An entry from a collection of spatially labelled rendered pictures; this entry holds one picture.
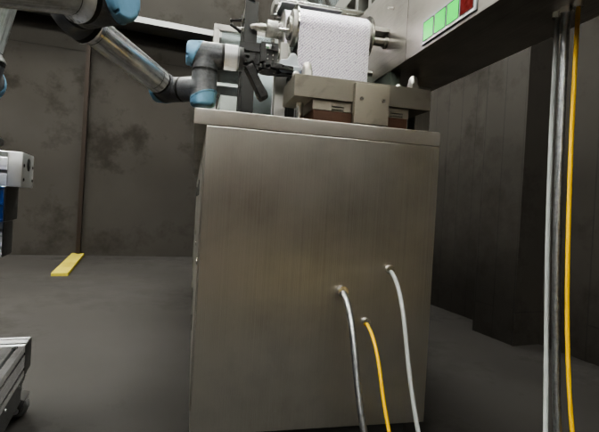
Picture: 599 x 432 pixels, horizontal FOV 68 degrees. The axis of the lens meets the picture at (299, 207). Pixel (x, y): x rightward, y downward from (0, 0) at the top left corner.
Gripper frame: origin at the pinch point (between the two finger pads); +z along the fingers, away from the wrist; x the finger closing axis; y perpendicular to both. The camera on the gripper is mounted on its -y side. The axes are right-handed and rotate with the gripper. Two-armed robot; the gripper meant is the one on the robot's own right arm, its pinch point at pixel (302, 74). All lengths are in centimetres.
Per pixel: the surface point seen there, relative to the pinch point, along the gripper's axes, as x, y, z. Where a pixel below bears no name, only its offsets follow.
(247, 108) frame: 33.0, -5.6, -13.1
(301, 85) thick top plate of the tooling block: -19.9, -8.9, -4.4
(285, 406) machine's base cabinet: -26, -93, -5
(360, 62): -0.2, 5.9, 19.0
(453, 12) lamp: -36.4, 9.0, 29.4
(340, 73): -0.3, 1.6, 12.6
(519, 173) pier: 68, -18, 136
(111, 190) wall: 386, -37, -119
